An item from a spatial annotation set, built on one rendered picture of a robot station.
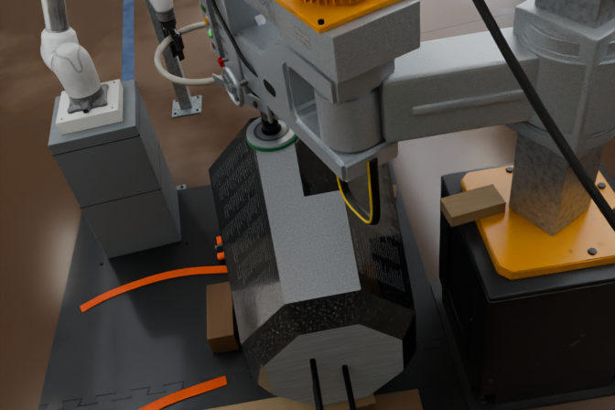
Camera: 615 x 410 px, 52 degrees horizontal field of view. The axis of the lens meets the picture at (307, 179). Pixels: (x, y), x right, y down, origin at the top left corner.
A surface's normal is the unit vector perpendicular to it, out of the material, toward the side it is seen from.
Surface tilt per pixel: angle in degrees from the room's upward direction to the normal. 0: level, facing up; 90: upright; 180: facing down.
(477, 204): 0
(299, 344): 90
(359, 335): 90
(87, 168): 90
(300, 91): 90
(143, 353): 0
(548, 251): 0
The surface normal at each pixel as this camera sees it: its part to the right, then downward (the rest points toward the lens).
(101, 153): 0.21, 0.65
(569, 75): -0.38, 0.66
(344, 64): 0.51, 0.54
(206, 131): -0.13, -0.72
